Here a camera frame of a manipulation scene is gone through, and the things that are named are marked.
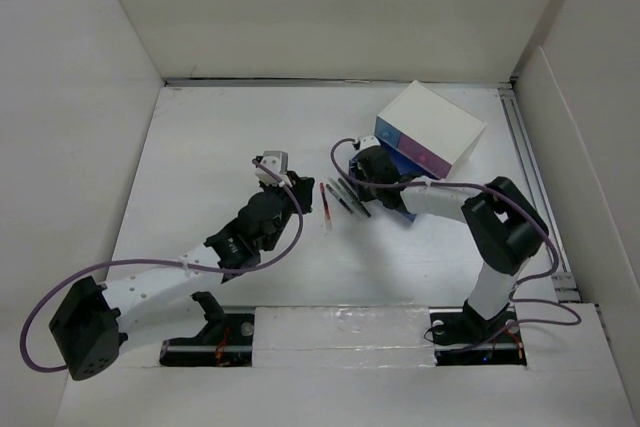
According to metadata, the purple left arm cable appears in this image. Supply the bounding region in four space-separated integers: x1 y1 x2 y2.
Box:
19 159 321 373

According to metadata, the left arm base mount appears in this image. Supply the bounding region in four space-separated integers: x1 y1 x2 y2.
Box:
159 292 255 368

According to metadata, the white drawer organizer box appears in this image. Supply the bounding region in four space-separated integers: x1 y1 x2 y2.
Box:
376 81 487 178

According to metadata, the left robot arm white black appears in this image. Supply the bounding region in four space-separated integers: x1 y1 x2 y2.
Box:
49 169 315 381

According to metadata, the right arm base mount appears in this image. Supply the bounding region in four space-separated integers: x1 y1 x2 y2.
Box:
423 305 527 367

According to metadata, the black gold pen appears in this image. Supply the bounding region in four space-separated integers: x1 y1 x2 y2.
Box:
338 178 371 218

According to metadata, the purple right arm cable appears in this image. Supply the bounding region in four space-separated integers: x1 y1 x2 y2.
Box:
329 136 584 348

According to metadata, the green gel pen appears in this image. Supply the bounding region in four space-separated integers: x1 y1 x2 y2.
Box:
329 178 365 216

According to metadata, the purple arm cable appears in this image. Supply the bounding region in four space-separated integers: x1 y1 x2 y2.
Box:
329 136 584 348
19 159 321 373

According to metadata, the black gel pen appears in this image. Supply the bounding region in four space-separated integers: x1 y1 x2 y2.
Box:
326 184 355 215

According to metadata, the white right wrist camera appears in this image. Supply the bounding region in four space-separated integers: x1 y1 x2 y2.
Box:
352 135 381 152

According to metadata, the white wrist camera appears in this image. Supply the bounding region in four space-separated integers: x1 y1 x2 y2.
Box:
352 135 381 152
254 150 291 186

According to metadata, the red gel pen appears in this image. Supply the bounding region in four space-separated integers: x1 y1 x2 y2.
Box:
319 182 333 232

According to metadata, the pink drawer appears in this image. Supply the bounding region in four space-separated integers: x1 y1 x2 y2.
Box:
397 133 452 179

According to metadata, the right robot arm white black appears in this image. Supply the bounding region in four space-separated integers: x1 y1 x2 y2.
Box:
349 136 549 341

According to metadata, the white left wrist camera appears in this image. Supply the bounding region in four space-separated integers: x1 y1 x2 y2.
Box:
254 150 291 186

